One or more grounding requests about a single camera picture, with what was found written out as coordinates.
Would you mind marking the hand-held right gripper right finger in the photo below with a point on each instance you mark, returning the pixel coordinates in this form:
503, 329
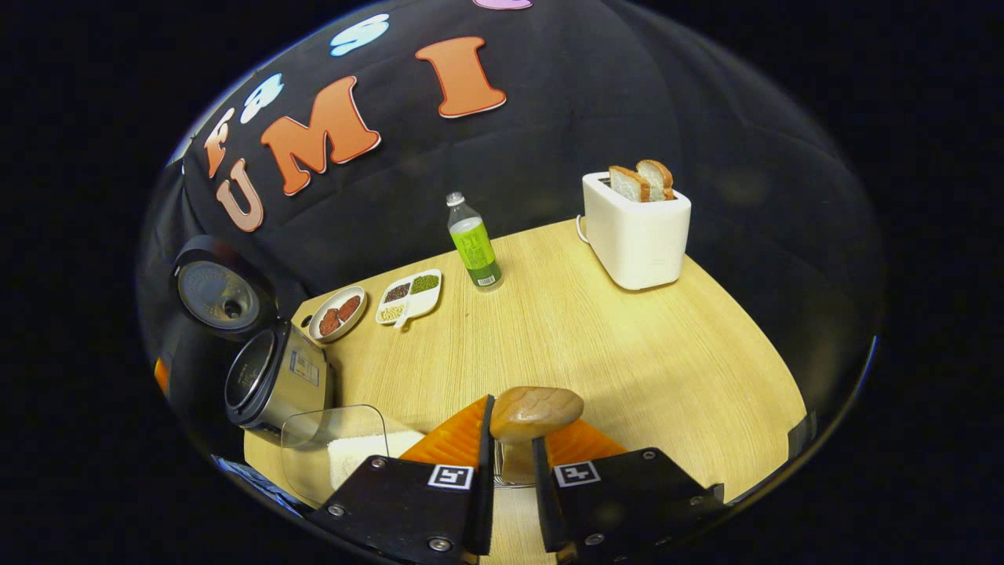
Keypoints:
541, 502

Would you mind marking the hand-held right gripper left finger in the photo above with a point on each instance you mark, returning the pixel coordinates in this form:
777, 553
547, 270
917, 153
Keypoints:
482, 486

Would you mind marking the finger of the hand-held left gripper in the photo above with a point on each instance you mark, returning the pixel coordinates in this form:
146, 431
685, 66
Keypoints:
161, 377

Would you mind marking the wooden spoon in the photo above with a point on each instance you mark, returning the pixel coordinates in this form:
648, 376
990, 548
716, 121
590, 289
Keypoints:
537, 412

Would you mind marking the dark grey rice cooker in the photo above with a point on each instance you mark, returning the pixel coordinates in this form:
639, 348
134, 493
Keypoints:
290, 384

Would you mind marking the person's blue denim clothing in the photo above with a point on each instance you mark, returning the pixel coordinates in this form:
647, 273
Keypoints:
259, 486

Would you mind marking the white round plate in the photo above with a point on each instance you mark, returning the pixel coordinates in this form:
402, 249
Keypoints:
316, 331

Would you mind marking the clear plastic container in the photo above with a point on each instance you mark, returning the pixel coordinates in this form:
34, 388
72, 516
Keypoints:
314, 439

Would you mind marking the pile of red dried fruit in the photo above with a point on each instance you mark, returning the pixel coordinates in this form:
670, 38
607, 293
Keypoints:
329, 322

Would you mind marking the white divided dish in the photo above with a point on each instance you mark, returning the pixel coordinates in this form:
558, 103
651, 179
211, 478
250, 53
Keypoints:
423, 304

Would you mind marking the pile of yellow beans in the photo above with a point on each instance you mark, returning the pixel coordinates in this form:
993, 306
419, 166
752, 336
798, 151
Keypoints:
391, 313

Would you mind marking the pile of green beans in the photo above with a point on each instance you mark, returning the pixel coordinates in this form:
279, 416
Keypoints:
424, 284

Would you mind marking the pile of dark brown beans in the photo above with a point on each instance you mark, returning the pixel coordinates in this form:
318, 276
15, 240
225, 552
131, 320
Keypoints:
397, 293

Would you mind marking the green label drink bottle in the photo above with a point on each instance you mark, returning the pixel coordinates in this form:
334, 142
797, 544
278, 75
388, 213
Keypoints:
474, 247

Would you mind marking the white toaster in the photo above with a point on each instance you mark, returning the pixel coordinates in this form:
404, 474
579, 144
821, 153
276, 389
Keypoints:
635, 243

